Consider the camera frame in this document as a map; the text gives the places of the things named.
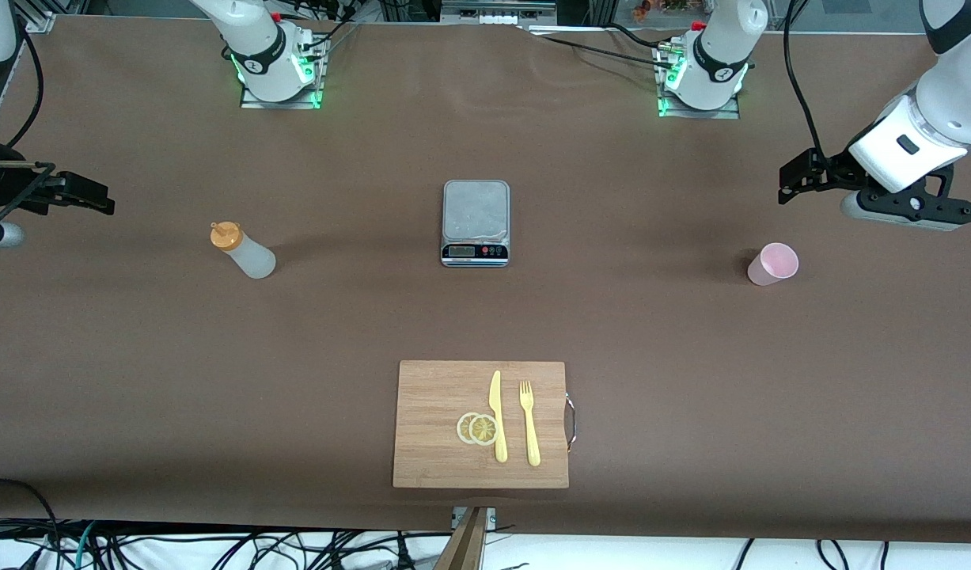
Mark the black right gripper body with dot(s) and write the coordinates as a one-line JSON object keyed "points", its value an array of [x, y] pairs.
{"points": [[1, 184]]}

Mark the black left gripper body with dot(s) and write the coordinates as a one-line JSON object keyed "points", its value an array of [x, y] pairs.
{"points": [[839, 171]]}

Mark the pink plastic cup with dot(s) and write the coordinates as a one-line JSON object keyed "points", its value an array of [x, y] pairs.
{"points": [[774, 263]]}

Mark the translucent sauce bottle orange cap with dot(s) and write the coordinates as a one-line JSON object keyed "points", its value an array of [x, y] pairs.
{"points": [[252, 257]]}

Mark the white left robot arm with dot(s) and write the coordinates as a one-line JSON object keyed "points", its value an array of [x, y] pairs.
{"points": [[718, 55]]}

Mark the brown table cover sheet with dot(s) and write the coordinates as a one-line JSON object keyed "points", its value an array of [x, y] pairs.
{"points": [[216, 380]]}

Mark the silver digital kitchen scale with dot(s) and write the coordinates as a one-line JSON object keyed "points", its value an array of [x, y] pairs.
{"points": [[476, 210]]}

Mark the white power strip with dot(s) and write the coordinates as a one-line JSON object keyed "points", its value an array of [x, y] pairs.
{"points": [[497, 17]]}

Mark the yellow plastic fork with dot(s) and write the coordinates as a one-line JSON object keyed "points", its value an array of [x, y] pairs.
{"points": [[532, 443]]}

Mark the yellow plastic knife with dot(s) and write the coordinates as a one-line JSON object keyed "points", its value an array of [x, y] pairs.
{"points": [[501, 443]]}

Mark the lemon slice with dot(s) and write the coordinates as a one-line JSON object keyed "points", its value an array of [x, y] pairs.
{"points": [[483, 430], [462, 428]]}

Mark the wooden cutting board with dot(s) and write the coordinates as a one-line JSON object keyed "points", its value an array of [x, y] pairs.
{"points": [[430, 427]]}

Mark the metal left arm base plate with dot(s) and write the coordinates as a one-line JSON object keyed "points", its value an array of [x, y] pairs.
{"points": [[699, 114]]}

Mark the aluminium frame corner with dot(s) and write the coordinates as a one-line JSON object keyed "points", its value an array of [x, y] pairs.
{"points": [[38, 20]]}

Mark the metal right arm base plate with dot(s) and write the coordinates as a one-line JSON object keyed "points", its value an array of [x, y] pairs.
{"points": [[279, 104]]}

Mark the small metal bracket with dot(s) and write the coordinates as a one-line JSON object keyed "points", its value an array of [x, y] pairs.
{"points": [[491, 518]]}

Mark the wooden post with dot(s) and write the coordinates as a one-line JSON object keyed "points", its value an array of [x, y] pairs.
{"points": [[463, 546]]}

